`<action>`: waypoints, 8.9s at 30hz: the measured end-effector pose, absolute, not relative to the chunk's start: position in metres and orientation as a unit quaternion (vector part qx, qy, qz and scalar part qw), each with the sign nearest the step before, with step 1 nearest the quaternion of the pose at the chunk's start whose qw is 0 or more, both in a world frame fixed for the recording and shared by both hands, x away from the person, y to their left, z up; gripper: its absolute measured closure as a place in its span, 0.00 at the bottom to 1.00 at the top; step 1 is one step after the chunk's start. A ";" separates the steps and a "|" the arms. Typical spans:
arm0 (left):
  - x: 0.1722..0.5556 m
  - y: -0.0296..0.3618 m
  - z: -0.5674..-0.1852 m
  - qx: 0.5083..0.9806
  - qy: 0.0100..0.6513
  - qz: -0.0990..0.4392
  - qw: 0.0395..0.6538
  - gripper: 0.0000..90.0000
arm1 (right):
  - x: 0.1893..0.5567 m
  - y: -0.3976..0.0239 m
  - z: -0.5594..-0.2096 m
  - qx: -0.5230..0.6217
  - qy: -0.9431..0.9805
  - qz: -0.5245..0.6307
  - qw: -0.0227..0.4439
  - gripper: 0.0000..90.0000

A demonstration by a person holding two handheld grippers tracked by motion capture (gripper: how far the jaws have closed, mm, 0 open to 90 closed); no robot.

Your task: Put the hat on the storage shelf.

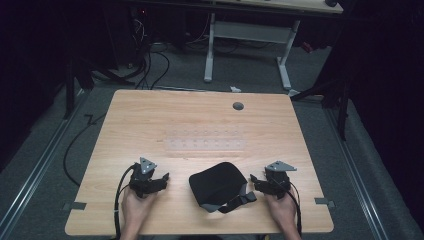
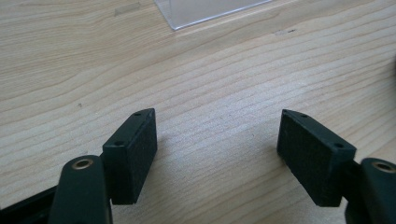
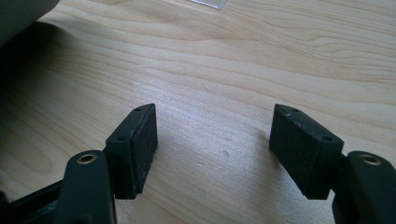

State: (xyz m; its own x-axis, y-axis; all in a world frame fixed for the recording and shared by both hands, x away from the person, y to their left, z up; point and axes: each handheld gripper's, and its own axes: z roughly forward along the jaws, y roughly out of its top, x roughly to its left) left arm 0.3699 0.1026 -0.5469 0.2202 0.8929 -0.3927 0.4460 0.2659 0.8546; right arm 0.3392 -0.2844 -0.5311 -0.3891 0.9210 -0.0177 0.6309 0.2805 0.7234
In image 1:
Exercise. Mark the person's left hand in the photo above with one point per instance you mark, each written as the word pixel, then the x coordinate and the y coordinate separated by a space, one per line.
pixel 135 208

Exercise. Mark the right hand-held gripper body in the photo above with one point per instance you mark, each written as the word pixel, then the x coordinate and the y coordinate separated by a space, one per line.
pixel 277 181

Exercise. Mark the black metal stand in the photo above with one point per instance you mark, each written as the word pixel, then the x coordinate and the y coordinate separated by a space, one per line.
pixel 70 86
pixel 342 103

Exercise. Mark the person's right hand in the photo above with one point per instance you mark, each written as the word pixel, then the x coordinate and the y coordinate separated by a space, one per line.
pixel 282 210

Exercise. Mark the round grey table grommet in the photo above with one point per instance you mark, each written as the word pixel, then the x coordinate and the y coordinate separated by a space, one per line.
pixel 238 106

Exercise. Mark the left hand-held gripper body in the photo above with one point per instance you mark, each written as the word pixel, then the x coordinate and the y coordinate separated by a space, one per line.
pixel 142 176

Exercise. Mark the aluminium floor rail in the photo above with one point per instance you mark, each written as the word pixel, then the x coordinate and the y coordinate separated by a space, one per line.
pixel 356 173
pixel 36 170

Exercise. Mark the grey tape strip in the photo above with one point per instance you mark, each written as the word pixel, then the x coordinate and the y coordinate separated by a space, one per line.
pixel 75 206
pixel 324 201

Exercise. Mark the white paper scrap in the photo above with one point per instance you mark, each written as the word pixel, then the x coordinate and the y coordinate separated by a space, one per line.
pixel 235 89

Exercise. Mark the white-framed desk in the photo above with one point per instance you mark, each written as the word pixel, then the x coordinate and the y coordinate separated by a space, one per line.
pixel 250 32

